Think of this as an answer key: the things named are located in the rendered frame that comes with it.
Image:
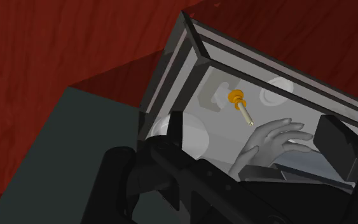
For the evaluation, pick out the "grey square pad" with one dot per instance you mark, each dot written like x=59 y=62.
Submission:
x=205 y=100

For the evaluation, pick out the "grey hand figure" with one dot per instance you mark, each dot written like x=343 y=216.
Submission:
x=260 y=145

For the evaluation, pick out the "small white plate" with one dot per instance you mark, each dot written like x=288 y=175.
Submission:
x=270 y=98

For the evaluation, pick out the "large white bowl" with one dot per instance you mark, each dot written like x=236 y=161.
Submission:
x=194 y=136

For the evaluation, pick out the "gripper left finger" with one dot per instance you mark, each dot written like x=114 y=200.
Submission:
x=194 y=180

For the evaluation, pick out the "small white knob-shaped item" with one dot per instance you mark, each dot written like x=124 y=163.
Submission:
x=220 y=95

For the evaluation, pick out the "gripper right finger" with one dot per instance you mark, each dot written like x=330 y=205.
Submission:
x=336 y=145

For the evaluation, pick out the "dark grey flat tablet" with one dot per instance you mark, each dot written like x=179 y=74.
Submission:
x=262 y=173

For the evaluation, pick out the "glass table with black frame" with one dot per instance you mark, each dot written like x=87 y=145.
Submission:
x=225 y=136

